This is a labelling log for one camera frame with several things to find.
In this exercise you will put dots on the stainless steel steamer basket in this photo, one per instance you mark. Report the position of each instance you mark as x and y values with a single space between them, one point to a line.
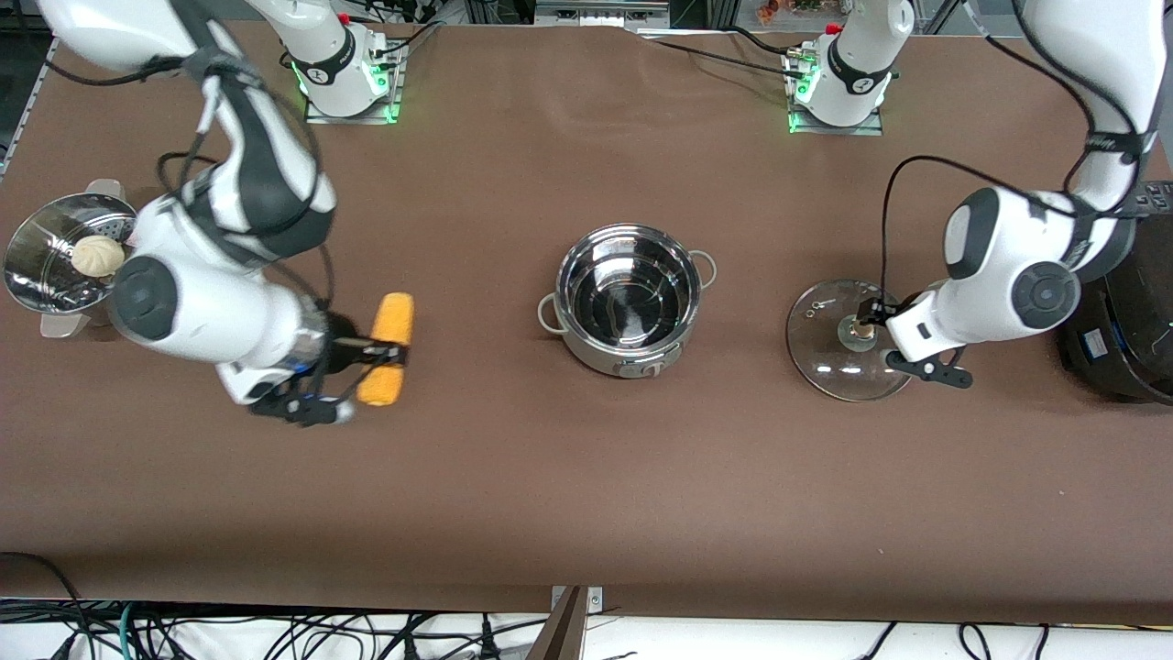
46 266

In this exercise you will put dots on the small metal edge bracket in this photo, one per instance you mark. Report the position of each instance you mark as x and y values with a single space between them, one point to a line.
594 598

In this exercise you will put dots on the black round appliance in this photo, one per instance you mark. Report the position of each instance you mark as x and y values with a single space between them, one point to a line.
1136 339

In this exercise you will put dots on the stainless steel pot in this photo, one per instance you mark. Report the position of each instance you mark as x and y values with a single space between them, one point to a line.
628 353

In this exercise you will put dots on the brown wedge-shaped bar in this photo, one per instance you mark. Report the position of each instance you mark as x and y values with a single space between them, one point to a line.
561 632

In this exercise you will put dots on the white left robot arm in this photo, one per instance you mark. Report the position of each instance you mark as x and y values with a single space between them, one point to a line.
1017 275

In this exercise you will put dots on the yellow corn cob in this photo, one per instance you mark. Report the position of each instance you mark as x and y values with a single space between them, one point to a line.
394 316

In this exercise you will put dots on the brown table cover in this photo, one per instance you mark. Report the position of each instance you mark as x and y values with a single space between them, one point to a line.
586 495

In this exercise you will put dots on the grey box behind table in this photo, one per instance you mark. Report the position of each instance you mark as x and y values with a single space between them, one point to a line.
600 13

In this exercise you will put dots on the white steamed bun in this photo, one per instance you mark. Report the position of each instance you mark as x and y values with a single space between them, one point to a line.
97 256

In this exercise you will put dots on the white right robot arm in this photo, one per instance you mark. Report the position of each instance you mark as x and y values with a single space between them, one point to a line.
261 183

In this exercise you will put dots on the glass pot lid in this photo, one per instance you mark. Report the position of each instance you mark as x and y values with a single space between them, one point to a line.
825 357

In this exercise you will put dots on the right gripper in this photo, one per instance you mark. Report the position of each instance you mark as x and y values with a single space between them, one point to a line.
343 352

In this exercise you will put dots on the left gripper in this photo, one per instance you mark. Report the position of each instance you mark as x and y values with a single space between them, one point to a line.
887 310

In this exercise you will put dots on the aluminium frame rail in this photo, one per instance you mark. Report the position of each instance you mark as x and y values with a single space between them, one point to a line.
23 119

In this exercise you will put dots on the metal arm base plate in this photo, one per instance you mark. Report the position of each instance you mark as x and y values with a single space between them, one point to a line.
875 126
389 108

